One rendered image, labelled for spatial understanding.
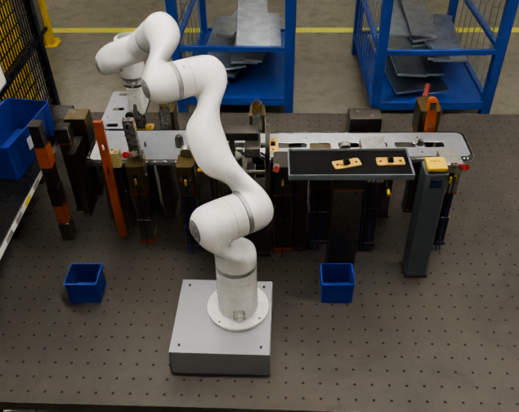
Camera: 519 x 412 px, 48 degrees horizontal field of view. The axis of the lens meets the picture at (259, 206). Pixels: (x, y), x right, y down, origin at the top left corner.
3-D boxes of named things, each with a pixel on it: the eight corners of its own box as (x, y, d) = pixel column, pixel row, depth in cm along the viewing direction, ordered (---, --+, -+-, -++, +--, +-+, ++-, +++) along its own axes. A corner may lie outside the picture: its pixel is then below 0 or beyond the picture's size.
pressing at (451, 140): (461, 128, 221) (462, 125, 220) (477, 163, 204) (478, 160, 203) (98, 131, 225) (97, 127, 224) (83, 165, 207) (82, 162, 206)
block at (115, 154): (136, 226, 225) (119, 147, 202) (134, 233, 223) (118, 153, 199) (127, 226, 225) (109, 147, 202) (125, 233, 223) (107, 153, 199)
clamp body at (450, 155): (439, 229, 221) (458, 149, 198) (446, 251, 212) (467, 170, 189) (419, 229, 222) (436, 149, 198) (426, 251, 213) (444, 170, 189)
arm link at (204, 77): (217, 244, 162) (267, 224, 169) (233, 243, 151) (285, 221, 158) (155, 71, 159) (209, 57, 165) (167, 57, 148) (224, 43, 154)
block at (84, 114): (107, 182, 247) (89, 108, 224) (103, 194, 241) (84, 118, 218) (88, 182, 247) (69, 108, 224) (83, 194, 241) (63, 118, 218)
